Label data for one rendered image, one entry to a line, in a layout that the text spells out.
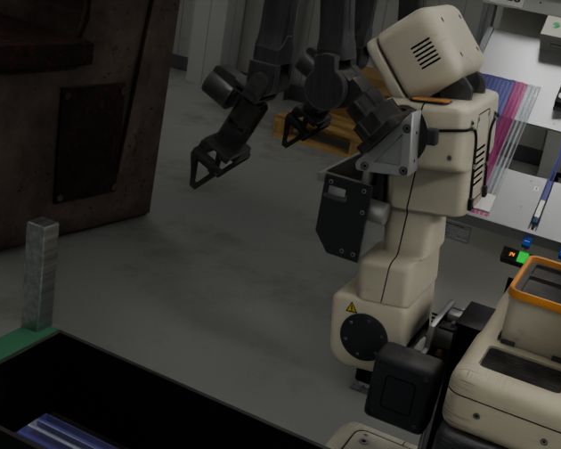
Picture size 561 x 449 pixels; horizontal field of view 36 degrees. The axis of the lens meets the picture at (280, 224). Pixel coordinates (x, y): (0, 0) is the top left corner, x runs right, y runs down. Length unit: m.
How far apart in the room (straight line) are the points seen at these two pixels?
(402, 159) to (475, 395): 0.43
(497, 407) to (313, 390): 1.47
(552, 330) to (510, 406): 0.19
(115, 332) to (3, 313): 0.41
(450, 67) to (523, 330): 0.51
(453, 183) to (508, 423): 0.45
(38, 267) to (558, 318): 0.96
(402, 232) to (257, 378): 1.37
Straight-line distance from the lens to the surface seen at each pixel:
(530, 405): 1.57
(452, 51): 1.62
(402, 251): 1.74
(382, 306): 1.75
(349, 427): 2.32
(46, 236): 1.13
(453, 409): 1.60
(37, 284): 1.16
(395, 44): 1.63
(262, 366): 3.06
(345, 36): 1.53
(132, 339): 3.12
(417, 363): 1.68
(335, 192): 1.69
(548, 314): 1.67
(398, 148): 1.51
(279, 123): 5.95
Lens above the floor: 1.53
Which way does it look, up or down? 21 degrees down
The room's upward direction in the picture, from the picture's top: 10 degrees clockwise
